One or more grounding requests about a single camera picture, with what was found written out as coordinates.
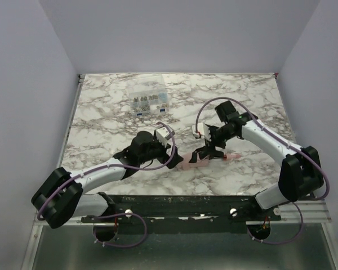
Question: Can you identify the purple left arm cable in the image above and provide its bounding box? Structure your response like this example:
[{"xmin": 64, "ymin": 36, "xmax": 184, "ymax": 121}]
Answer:
[{"xmin": 37, "ymin": 121, "xmax": 178, "ymax": 249}]

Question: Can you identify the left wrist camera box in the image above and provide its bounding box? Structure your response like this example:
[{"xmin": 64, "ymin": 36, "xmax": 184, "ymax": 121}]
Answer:
[{"xmin": 154, "ymin": 127, "xmax": 175, "ymax": 147}]

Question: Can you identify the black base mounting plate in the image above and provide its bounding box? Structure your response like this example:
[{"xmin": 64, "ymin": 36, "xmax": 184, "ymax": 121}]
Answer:
[{"xmin": 81, "ymin": 192, "xmax": 281, "ymax": 234}]

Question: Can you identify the pink folding umbrella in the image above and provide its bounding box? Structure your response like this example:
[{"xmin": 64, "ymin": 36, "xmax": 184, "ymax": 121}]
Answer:
[{"xmin": 176, "ymin": 152, "xmax": 241, "ymax": 170}]

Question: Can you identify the clear plastic organizer box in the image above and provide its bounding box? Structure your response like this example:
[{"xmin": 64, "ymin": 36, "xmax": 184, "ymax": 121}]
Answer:
[{"xmin": 127, "ymin": 74, "xmax": 170, "ymax": 117}]

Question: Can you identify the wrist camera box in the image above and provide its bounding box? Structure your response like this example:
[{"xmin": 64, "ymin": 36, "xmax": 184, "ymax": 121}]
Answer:
[
  {"xmin": 192, "ymin": 123, "xmax": 211, "ymax": 141},
  {"xmin": 154, "ymin": 127, "xmax": 175, "ymax": 147}
]

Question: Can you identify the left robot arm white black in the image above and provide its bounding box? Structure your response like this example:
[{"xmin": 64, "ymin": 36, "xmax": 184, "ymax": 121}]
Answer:
[{"xmin": 31, "ymin": 128, "xmax": 183, "ymax": 228}]

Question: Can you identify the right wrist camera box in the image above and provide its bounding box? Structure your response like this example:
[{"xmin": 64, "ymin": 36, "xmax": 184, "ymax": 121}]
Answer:
[{"xmin": 192, "ymin": 123, "xmax": 211, "ymax": 141}]

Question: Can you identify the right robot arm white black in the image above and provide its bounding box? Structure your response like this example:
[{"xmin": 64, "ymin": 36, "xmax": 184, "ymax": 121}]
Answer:
[{"xmin": 192, "ymin": 98, "xmax": 327, "ymax": 210}]

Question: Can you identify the aluminium frame rail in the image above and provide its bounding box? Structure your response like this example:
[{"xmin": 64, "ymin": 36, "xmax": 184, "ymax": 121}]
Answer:
[{"xmin": 19, "ymin": 201, "xmax": 82, "ymax": 270}]

